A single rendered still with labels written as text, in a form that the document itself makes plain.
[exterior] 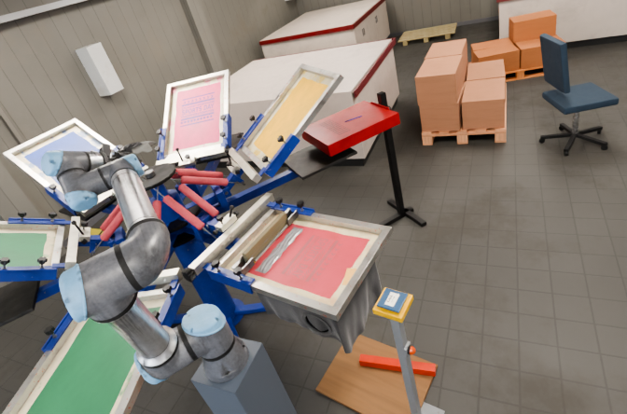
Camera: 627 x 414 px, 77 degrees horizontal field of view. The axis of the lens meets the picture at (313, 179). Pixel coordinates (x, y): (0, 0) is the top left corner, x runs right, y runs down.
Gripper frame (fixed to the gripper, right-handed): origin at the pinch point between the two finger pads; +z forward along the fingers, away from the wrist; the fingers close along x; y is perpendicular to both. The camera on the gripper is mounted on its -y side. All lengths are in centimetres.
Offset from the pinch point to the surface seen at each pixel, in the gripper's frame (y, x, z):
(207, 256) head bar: -5, -59, 55
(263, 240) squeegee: 13, -40, 71
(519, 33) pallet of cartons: -9, 195, 539
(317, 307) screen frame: 64, -39, 50
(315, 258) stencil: 43, -34, 77
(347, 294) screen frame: 71, -30, 59
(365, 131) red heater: 0, 23, 167
